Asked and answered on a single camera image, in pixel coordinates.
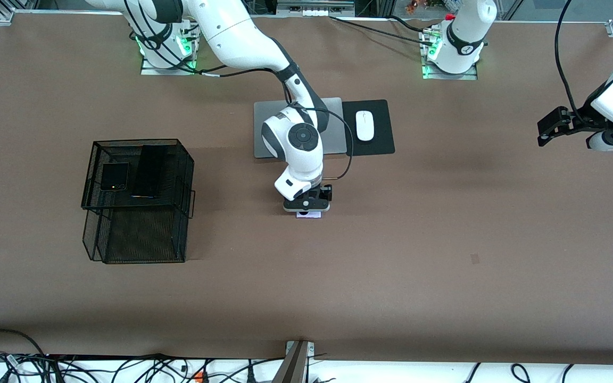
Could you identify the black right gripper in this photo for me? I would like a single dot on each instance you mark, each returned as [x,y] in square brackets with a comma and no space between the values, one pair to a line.
[326,190]

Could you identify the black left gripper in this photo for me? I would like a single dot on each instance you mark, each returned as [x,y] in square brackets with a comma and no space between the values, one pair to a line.
[581,118]

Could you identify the lavender flip phone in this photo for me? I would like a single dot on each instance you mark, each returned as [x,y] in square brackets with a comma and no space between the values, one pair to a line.
[309,215]

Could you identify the black slab smartphone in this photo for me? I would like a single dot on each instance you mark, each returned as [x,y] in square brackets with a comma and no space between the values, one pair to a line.
[149,173]

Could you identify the black flip phone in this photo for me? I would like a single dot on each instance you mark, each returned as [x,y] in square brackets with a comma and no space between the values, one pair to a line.
[114,176]

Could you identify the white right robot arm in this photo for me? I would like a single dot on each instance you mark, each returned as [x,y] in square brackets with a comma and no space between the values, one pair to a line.
[232,32]

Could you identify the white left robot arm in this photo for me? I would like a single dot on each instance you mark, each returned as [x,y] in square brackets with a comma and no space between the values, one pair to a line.
[463,42]

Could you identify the silver laptop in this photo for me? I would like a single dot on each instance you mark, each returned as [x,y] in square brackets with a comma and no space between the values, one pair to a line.
[336,143]

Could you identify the black mouse pad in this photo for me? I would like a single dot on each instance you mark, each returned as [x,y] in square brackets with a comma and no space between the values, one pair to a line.
[383,143]

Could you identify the white computer mouse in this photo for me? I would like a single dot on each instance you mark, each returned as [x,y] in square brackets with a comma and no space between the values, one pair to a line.
[365,125]

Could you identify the aluminium profile beam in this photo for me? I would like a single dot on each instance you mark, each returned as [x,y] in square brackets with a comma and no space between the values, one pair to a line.
[293,367]

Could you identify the black mesh desk organizer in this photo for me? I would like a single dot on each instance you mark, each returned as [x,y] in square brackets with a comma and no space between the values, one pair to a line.
[141,234]

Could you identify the small orange figure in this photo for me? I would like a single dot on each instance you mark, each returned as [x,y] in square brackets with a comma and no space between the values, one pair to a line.
[412,6]

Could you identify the silver power strip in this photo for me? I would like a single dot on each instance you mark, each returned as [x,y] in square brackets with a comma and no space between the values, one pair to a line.
[314,6]

